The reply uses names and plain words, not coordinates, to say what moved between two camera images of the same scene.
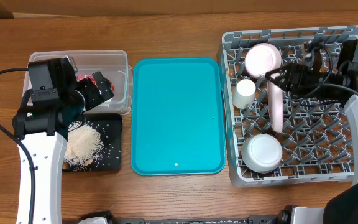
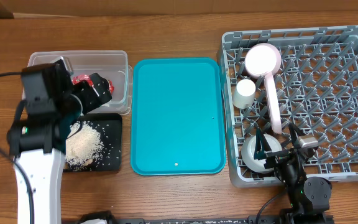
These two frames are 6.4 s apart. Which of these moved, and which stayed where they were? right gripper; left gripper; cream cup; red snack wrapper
Moved: right gripper
Stayed: left gripper; cream cup; red snack wrapper
